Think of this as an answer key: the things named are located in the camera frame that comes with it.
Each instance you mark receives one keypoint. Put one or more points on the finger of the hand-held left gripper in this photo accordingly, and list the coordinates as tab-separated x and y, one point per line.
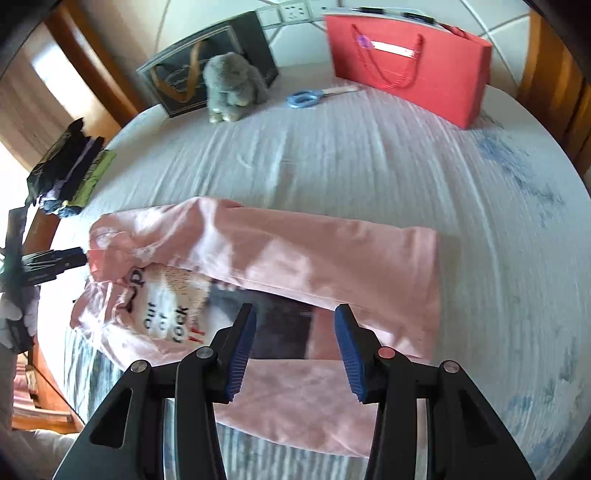
60	261

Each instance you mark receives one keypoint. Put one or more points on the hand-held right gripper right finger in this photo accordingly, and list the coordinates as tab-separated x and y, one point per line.
348	355

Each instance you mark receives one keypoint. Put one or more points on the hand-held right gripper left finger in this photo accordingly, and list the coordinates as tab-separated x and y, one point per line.
241	355

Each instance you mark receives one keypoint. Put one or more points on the pink printed shirt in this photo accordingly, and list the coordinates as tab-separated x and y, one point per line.
323	272

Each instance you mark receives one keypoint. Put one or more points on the person's left hand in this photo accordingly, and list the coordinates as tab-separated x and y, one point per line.
18	318

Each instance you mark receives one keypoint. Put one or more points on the black and green packet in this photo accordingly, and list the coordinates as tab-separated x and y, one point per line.
74	166

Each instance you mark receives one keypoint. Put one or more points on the grey striped bed sheet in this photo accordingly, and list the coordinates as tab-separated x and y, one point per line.
369	175

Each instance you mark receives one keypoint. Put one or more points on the black paper gift bag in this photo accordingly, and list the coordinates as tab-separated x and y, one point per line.
184	60

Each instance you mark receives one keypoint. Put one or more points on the grey plush rabbit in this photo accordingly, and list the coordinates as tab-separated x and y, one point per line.
231	83

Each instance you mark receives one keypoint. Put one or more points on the red paper gift bag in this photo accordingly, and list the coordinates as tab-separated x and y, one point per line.
415	69

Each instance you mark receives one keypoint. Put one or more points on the wooden bed frame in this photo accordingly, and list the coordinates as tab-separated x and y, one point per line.
554	83

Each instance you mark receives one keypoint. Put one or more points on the white wall outlet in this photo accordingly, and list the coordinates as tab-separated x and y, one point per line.
295	11

